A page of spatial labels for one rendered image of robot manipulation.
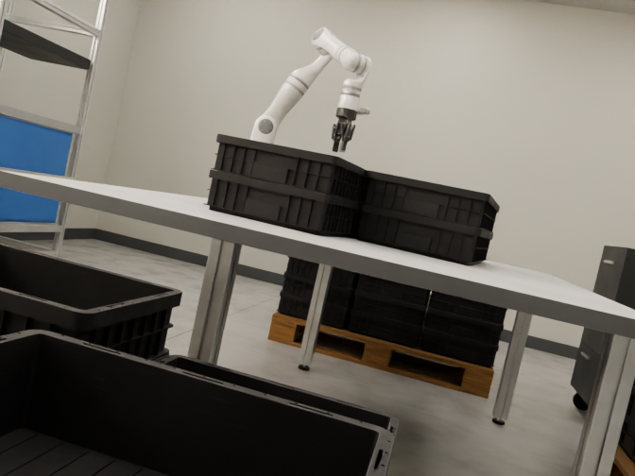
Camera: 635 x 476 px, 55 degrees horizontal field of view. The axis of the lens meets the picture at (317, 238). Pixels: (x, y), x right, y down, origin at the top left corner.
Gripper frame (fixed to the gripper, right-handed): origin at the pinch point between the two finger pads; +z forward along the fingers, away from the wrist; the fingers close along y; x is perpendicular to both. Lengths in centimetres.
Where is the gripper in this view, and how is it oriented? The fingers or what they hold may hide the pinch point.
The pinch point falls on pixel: (338, 147)
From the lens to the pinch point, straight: 227.8
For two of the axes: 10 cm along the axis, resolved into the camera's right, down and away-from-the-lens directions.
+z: -2.1, 9.8, 0.6
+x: 8.8, 1.6, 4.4
